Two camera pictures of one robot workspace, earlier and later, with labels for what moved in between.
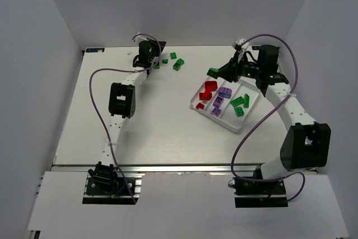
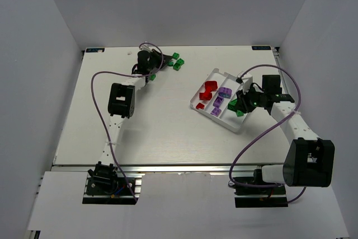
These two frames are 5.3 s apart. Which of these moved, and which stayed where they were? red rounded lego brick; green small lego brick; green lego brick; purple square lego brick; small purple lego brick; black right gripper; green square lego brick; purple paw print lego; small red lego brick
Moved: black right gripper; green square lego brick; green small lego brick
Stayed: small red lego brick; purple square lego brick; green lego brick; red rounded lego brick; small purple lego brick; purple paw print lego
